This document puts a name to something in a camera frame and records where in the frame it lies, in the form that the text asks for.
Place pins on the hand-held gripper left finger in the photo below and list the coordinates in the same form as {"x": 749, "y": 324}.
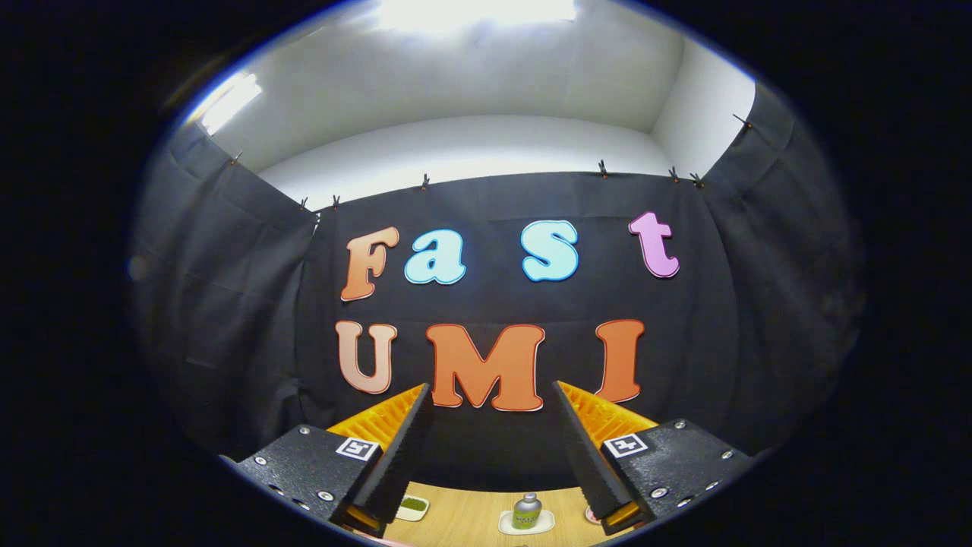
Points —
{"x": 399, "y": 448}

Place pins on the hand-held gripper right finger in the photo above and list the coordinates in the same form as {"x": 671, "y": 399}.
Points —
{"x": 581, "y": 448}

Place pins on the white divided snack dish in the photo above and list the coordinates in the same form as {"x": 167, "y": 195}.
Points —
{"x": 414, "y": 512}

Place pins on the green soda bottle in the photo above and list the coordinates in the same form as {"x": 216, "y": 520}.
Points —
{"x": 526, "y": 512}

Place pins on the white square coaster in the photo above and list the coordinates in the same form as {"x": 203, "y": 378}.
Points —
{"x": 547, "y": 526}

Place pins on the row of black cloth clips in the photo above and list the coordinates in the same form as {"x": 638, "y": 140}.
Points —
{"x": 424, "y": 182}

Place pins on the long ceiling light strip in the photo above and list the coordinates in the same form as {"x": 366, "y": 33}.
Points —
{"x": 228, "y": 102}

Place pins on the wide ceiling light panel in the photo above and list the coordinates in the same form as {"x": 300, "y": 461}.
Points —
{"x": 474, "y": 11}

